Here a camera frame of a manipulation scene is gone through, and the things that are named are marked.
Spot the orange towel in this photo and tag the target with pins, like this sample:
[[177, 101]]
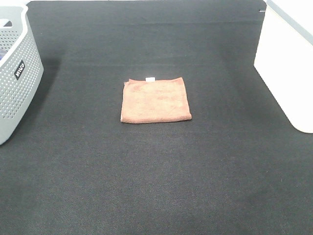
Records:
[[154, 102]]

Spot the dark grey table mat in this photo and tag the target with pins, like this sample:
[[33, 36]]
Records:
[[72, 168]]

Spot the white plastic bin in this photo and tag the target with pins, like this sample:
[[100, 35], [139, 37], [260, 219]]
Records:
[[284, 58]]

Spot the grey perforated laundry basket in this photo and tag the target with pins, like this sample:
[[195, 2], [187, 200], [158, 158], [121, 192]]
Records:
[[21, 68]]

